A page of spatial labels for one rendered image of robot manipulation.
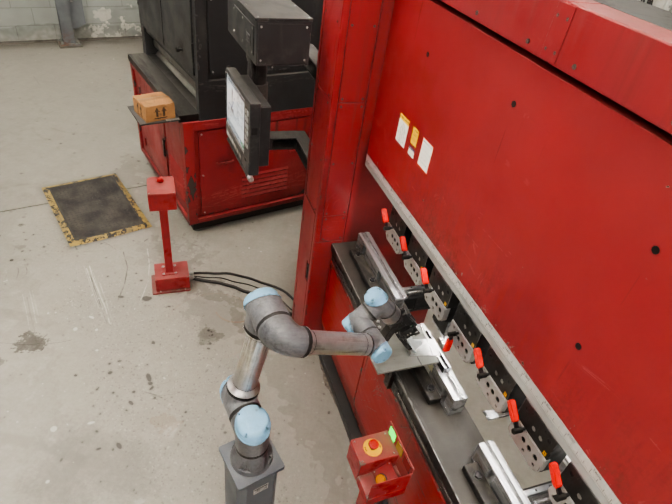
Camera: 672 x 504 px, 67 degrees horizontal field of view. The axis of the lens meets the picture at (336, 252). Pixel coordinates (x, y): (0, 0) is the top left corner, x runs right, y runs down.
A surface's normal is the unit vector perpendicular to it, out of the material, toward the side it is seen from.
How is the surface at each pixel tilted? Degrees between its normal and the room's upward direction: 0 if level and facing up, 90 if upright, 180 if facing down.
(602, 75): 90
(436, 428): 0
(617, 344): 90
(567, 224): 90
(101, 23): 90
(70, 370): 0
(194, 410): 0
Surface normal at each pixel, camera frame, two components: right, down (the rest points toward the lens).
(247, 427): 0.18, -0.69
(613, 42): -0.94, 0.10
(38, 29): 0.53, 0.58
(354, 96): 0.30, 0.63
